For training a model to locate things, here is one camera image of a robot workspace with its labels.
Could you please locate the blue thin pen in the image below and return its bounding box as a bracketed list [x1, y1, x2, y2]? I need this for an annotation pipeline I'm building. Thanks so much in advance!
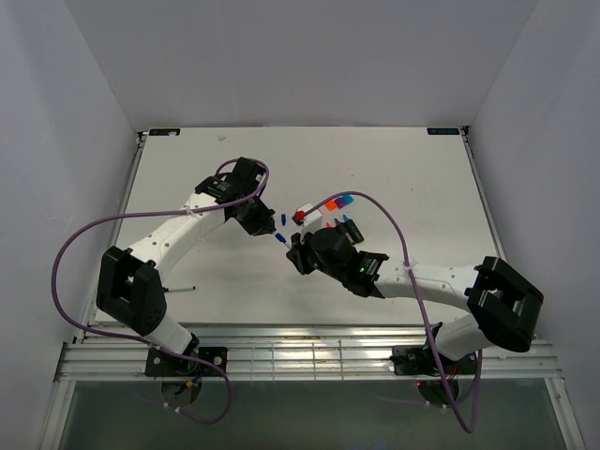
[275, 232, 291, 248]

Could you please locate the black thin pen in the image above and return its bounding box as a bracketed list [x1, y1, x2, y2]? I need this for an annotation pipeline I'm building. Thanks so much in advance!
[164, 286, 196, 293]

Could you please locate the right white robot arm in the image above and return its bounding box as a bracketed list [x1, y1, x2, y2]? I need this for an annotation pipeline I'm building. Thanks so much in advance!
[286, 228, 544, 372]

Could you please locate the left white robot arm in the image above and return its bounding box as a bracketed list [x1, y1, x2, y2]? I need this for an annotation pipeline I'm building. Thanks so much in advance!
[96, 167, 276, 375]

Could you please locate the left blue corner label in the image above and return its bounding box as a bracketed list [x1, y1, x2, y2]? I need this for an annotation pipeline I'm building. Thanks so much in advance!
[148, 128, 181, 137]

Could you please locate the blue corner label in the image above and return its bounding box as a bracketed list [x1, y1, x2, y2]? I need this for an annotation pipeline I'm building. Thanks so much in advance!
[427, 127, 460, 136]
[148, 128, 181, 137]

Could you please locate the right blue corner label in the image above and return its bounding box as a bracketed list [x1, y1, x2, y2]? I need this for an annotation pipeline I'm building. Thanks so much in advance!
[427, 127, 460, 136]

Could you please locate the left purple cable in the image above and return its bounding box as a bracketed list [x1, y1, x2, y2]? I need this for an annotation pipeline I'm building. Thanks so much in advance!
[50, 158, 272, 426]

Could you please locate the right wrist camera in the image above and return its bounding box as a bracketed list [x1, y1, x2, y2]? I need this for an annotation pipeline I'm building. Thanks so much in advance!
[292, 203, 323, 235]

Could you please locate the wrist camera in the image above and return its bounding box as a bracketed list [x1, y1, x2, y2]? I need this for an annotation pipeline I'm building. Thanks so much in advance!
[229, 157, 266, 195]
[292, 203, 323, 235]

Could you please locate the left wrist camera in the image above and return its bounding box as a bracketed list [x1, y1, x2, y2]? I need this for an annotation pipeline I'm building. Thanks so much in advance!
[229, 157, 266, 195]

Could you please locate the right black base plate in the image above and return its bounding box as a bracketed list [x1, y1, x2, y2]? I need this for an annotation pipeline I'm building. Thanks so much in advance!
[389, 345, 478, 376]

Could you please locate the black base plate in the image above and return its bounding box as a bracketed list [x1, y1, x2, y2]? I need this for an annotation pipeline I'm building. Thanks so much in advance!
[143, 346, 229, 378]
[389, 345, 478, 376]

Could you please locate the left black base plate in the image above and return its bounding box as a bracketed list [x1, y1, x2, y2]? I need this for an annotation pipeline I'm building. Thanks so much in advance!
[143, 346, 229, 378]

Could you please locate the aluminium frame rail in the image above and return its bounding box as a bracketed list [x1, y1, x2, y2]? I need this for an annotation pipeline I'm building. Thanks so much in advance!
[53, 322, 563, 383]

